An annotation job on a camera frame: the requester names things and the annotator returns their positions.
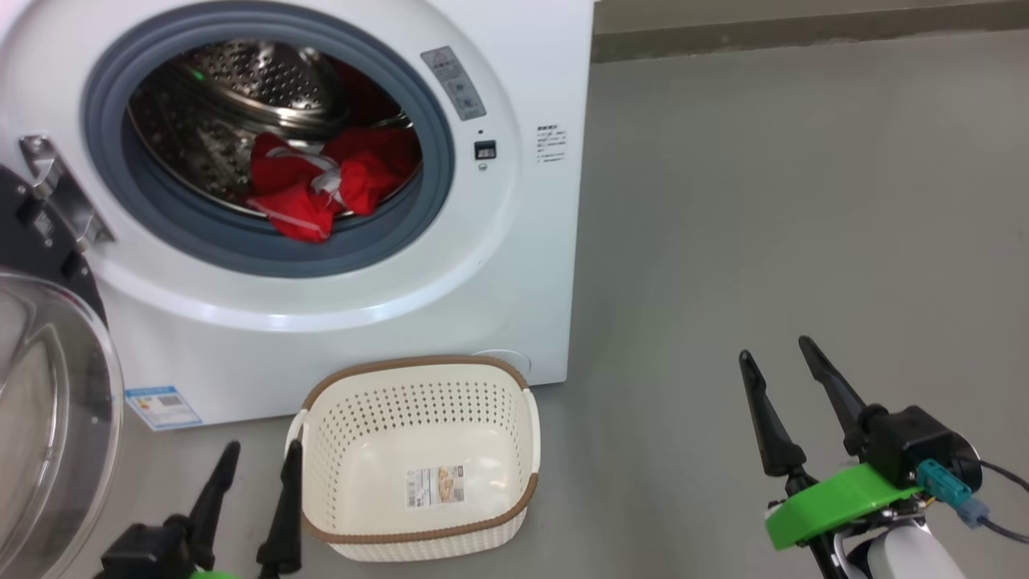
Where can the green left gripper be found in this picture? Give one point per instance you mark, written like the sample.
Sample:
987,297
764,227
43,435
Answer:
213,575

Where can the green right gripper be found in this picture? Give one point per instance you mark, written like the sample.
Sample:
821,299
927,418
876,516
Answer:
836,498

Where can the washing machine round door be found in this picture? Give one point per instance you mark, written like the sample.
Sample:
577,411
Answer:
48,418

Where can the red clothing with white stripes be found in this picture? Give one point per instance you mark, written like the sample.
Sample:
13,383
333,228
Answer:
297,209

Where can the cream perforated basket brown rim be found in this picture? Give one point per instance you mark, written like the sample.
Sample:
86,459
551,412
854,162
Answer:
346,418

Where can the printed label sticker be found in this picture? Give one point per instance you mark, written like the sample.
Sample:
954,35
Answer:
434,486

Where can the white front-load washing machine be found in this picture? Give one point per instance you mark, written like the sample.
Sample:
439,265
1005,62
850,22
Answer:
530,265

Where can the metal washing machine door hinge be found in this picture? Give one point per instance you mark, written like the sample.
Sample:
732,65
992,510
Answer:
64,193

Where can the blue energy label sticker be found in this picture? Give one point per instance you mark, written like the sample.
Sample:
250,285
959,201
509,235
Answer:
163,408

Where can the small printed text sticker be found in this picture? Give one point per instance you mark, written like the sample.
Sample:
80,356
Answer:
551,145

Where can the grey instruction label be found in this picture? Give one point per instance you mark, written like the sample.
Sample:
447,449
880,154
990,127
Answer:
454,83

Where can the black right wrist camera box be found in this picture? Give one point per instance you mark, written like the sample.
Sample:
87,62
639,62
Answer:
908,438

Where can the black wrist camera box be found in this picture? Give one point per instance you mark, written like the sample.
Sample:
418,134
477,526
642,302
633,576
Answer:
908,438
145,551

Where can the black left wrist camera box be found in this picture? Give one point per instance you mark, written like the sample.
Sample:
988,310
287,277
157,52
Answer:
145,551

